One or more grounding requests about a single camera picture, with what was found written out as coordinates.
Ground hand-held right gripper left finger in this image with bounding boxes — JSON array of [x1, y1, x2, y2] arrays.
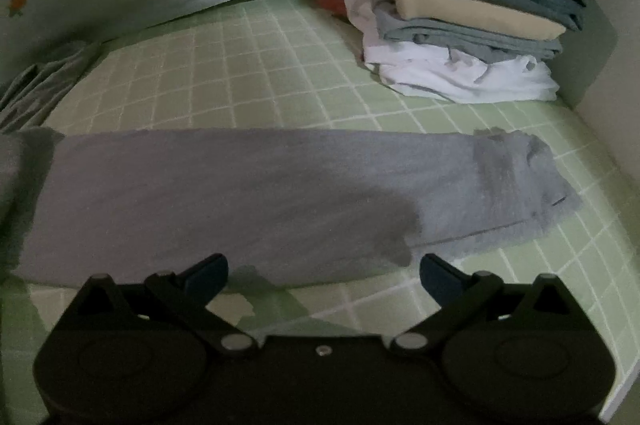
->
[[59, 253, 261, 357]]

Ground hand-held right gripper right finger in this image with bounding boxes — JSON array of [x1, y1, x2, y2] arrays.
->
[[389, 253, 592, 357]]

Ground grey garment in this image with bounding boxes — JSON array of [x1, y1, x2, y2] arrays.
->
[[0, 127, 584, 290]]

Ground white folded garment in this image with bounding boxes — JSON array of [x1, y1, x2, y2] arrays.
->
[[362, 39, 560, 104]]

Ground green grid cutting mat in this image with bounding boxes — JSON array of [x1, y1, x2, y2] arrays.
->
[[0, 0, 640, 425]]

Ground grey-blue folded garment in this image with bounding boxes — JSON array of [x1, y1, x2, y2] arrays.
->
[[375, 7, 564, 62]]

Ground grey striped cloth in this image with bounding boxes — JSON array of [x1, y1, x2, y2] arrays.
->
[[0, 40, 104, 134]]

